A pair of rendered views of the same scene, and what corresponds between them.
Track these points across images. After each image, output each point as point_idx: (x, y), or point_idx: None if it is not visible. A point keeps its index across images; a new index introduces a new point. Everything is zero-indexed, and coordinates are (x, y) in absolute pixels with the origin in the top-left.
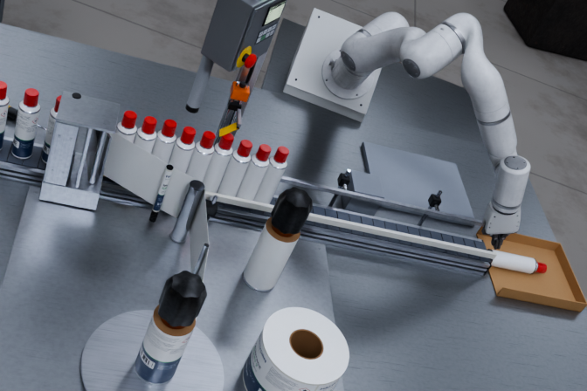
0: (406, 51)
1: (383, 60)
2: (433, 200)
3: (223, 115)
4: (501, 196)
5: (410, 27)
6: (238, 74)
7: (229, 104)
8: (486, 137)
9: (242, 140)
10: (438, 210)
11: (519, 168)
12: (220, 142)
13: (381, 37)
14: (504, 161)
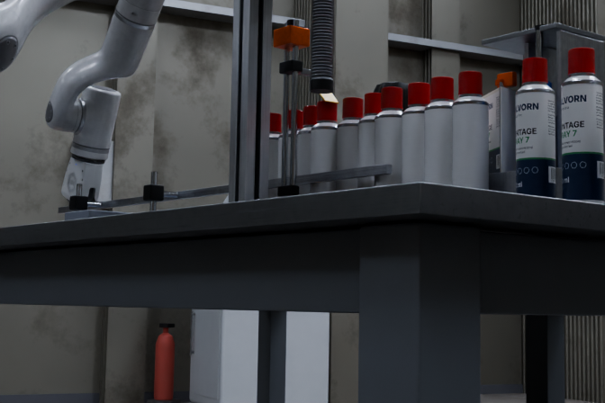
0: None
1: (37, 22)
2: (87, 197)
3: (254, 119)
4: (111, 135)
5: None
6: (255, 29)
7: (302, 61)
8: (145, 47)
9: (315, 105)
10: (102, 201)
11: (112, 89)
12: (336, 114)
13: None
14: (105, 90)
